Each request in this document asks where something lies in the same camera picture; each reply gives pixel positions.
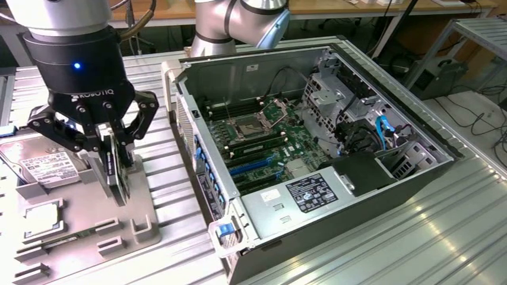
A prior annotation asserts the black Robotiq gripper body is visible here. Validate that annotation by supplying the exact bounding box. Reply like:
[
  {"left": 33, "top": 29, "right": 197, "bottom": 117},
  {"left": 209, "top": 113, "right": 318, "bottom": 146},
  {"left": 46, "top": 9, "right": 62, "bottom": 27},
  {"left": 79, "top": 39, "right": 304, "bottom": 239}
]
[{"left": 21, "top": 26, "right": 135, "bottom": 135}]

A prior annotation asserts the black graphics card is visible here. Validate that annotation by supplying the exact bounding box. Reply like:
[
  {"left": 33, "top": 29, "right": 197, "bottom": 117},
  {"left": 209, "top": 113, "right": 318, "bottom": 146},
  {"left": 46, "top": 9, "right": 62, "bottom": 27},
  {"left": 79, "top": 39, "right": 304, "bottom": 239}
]
[{"left": 98, "top": 124, "right": 133, "bottom": 208}]

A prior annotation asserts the hard disk with blue carrier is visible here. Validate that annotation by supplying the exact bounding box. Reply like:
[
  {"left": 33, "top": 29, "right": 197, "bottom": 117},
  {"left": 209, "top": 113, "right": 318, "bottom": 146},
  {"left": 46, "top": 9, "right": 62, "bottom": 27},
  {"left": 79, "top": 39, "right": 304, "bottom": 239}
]
[{"left": 0, "top": 126, "right": 94, "bottom": 191}]

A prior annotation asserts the CPU socket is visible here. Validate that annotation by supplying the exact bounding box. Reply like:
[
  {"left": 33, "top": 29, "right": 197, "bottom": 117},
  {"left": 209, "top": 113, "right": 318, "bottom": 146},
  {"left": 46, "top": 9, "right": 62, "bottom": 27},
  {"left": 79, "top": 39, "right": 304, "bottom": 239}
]
[{"left": 233, "top": 116, "right": 270, "bottom": 140}]

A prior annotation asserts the grey parts rack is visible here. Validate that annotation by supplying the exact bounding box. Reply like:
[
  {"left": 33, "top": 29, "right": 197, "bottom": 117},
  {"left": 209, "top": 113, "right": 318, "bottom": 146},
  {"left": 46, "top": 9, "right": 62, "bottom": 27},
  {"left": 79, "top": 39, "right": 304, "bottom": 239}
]
[{"left": 9, "top": 148, "right": 162, "bottom": 285}]

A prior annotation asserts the silver CPU chip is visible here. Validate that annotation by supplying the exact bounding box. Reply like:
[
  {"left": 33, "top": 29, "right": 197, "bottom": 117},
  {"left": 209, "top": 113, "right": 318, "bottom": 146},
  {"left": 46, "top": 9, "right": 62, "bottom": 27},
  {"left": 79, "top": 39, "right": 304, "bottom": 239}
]
[{"left": 23, "top": 204, "right": 61, "bottom": 235}]

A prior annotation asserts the installed black RAM stick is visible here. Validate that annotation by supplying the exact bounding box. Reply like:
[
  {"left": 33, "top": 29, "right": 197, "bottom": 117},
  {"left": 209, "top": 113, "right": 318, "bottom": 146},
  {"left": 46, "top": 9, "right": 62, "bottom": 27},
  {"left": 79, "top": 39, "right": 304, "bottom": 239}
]
[{"left": 228, "top": 137, "right": 288, "bottom": 159}]

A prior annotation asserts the blue expansion slot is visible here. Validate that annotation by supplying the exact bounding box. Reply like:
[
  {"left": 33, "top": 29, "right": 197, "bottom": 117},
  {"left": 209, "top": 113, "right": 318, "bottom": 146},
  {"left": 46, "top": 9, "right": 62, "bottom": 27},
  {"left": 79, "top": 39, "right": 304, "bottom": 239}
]
[{"left": 228, "top": 157, "right": 274, "bottom": 176}]

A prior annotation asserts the open socket cover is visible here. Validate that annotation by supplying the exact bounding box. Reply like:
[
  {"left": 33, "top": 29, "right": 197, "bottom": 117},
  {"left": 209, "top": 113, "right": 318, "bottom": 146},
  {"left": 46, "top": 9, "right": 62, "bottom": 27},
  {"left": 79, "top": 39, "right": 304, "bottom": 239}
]
[{"left": 256, "top": 99, "right": 296, "bottom": 125}]

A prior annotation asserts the green RAM stick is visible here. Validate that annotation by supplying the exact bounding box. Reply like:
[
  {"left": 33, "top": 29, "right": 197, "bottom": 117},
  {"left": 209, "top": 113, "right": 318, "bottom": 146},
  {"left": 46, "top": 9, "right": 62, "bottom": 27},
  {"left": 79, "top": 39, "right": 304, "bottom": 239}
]
[{"left": 38, "top": 228, "right": 98, "bottom": 249}]

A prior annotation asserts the green motherboard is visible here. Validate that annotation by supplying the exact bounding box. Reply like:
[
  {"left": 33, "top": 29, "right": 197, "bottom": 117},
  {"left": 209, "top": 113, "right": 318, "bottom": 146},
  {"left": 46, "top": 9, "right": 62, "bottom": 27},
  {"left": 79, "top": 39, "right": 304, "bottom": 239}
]
[{"left": 203, "top": 94, "right": 330, "bottom": 194}]

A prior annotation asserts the silver chipset heatsink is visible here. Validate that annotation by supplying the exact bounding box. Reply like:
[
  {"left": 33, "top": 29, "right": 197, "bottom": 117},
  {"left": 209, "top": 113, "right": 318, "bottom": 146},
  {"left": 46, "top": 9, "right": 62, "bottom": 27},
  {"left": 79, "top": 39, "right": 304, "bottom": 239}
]
[{"left": 284, "top": 159, "right": 314, "bottom": 176}]

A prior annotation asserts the perforated metal disk bay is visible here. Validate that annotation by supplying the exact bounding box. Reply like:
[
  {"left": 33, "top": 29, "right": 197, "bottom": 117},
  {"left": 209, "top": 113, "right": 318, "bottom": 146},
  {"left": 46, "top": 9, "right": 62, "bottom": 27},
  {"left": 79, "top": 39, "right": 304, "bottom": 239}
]
[{"left": 302, "top": 72, "right": 381, "bottom": 149}]

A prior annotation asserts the grey power supply unit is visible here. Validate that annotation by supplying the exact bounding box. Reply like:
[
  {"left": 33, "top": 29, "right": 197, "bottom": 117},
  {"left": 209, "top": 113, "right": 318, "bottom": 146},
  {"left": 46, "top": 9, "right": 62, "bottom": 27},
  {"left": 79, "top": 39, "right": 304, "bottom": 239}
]
[{"left": 238, "top": 167, "right": 357, "bottom": 240}]

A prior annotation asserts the black fan shroud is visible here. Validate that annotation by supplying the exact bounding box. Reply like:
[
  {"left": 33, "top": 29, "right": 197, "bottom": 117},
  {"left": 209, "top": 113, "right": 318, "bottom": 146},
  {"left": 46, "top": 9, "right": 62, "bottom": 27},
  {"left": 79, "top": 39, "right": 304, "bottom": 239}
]
[{"left": 316, "top": 154, "right": 398, "bottom": 198}]

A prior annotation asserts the open black PC case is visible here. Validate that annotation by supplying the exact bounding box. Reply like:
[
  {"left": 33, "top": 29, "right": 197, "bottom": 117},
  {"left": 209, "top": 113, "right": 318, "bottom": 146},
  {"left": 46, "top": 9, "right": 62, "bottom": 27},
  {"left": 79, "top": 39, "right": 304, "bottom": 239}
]
[{"left": 159, "top": 35, "right": 465, "bottom": 285}]

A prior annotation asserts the black device on floor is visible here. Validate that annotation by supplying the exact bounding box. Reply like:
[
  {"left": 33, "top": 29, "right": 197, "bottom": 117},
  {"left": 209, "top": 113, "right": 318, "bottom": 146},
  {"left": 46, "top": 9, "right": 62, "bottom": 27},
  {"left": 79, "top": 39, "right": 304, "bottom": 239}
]
[{"left": 413, "top": 58, "right": 469, "bottom": 100}]

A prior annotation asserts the metal slat shelf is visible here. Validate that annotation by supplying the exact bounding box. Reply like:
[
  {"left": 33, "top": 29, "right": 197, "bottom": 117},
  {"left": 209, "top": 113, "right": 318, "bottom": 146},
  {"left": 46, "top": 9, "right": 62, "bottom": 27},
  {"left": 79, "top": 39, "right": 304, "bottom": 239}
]
[{"left": 402, "top": 17, "right": 507, "bottom": 90}]

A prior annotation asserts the blue SATA wire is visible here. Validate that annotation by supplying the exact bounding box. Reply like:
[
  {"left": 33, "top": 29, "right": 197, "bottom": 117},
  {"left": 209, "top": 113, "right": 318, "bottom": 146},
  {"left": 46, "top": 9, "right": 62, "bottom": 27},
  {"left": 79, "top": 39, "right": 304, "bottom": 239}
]
[{"left": 373, "top": 114, "right": 396, "bottom": 151}]

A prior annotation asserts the wooden desk with white frame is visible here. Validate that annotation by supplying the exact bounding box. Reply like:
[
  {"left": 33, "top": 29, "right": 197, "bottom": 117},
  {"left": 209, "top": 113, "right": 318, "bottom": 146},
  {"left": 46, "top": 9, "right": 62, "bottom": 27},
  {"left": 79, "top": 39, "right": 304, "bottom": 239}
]
[{"left": 110, "top": 0, "right": 497, "bottom": 27}]

